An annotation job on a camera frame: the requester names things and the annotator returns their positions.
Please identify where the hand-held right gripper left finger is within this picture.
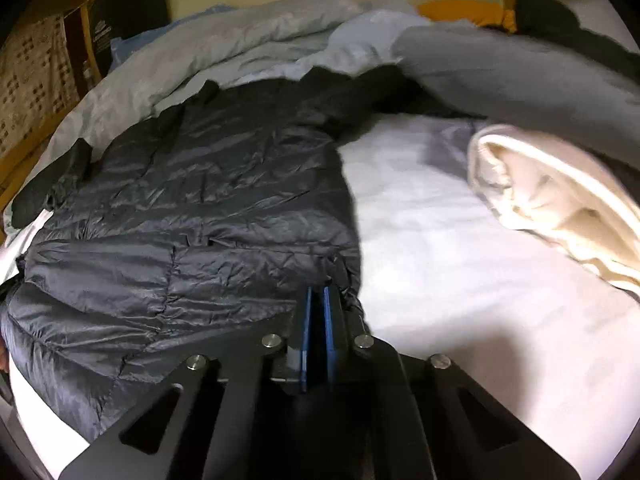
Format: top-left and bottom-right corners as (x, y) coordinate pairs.
(57, 285), (316, 480)

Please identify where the grey garment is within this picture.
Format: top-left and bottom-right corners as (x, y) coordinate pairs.
(392, 20), (640, 171)

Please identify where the blue pillow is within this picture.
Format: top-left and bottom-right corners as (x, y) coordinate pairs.
(110, 4), (236, 66)

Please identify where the dark puffer jacket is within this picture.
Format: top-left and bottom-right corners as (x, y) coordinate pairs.
(0, 66), (431, 443)

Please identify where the light grey-blue duvet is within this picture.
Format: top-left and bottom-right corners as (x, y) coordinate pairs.
(4, 0), (441, 233)

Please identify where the beige patterned cloth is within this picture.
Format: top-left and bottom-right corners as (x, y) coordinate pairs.
(0, 12), (83, 146)

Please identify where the black printed bag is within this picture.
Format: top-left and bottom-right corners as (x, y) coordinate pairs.
(65, 0), (168, 76)

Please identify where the black garment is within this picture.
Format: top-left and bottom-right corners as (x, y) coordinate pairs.
(515, 0), (636, 56)

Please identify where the cream blanket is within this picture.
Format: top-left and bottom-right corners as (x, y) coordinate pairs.
(467, 122), (640, 301)

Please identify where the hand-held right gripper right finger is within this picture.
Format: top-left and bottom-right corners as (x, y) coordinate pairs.
(322, 285), (583, 480)

